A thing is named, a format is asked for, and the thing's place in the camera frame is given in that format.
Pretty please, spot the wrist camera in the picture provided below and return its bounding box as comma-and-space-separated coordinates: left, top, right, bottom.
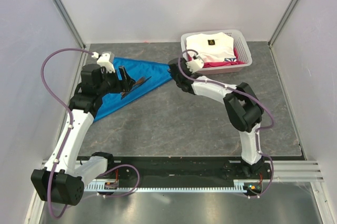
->
96, 52, 115, 73
185, 56, 204, 73

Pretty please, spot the pink folded cloth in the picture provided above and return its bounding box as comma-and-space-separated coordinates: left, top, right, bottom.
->
204, 48, 246, 68

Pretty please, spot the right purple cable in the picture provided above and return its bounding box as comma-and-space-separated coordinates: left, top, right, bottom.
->
177, 49, 275, 200

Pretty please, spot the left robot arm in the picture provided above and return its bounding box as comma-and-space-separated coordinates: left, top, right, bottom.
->
31, 64, 135, 206

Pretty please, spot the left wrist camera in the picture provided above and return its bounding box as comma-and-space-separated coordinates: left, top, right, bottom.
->
96, 52, 115, 73

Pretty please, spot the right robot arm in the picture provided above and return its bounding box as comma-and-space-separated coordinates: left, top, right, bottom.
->
168, 58, 264, 179

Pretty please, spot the white plastic basket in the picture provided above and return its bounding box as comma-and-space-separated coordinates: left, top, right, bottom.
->
181, 29, 252, 75

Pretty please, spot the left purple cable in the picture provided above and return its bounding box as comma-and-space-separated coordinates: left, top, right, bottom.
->
41, 48, 142, 219

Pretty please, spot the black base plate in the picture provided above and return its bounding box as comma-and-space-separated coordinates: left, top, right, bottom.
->
108, 156, 272, 182

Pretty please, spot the left aluminium frame post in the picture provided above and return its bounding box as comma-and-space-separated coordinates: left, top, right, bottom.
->
52, 0, 86, 48

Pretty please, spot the right aluminium frame post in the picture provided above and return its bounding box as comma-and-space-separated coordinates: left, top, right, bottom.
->
268, 0, 300, 48

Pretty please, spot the purple cable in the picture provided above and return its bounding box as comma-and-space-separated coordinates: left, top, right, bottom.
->
177, 49, 275, 200
41, 48, 142, 219

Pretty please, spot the aluminium frame post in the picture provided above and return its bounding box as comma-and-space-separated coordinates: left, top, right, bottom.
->
268, 0, 300, 48
52, 0, 86, 48

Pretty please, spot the slotted cable duct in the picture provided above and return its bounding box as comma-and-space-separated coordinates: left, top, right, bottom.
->
84, 180, 262, 193

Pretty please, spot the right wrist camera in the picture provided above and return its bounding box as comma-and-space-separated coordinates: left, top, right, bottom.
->
185, 56, 204, 73

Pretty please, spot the blue cloth napkin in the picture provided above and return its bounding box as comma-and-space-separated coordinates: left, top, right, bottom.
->
94, 57, 172, 122

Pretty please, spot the white folded shirt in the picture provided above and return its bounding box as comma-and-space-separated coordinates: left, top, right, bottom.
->
186, 32, 237, 63

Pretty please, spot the wooden fork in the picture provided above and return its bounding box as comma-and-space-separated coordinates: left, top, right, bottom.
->
120, 76, 148, 97

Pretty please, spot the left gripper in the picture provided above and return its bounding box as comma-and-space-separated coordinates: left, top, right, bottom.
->
96, 66, 135, 97

